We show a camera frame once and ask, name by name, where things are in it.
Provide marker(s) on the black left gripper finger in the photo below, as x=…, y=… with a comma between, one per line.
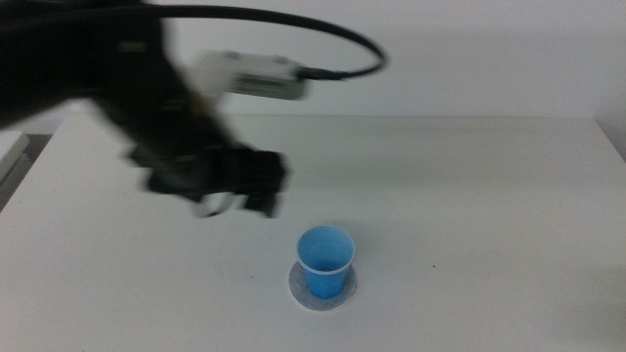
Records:
x=211, y=207
x=266, y=203

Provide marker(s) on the blue plastic cup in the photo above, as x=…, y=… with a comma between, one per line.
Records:
x=325, y=274

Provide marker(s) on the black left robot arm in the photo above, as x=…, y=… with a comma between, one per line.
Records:
x=98, y=63

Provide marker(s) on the grey round cup mat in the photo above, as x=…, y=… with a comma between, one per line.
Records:
x=297, y=288

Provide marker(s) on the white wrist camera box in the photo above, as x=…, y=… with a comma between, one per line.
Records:
x=254, y=75

